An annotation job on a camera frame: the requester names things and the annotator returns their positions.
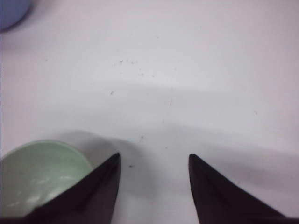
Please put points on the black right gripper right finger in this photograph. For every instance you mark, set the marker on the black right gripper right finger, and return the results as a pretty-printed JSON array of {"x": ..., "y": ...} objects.
[{"x": 219, "y": 201}]

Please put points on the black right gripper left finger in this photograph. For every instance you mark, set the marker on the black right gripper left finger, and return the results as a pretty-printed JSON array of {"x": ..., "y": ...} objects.
[{"x": 91, "y": 201}]

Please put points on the green bowl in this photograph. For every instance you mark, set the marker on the green bowl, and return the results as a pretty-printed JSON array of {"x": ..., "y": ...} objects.
[{"x": 33, "y": 174}]

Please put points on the blue bowl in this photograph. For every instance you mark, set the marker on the blue bowl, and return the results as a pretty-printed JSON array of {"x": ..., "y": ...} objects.
[{"x": 12, "y": 11}]

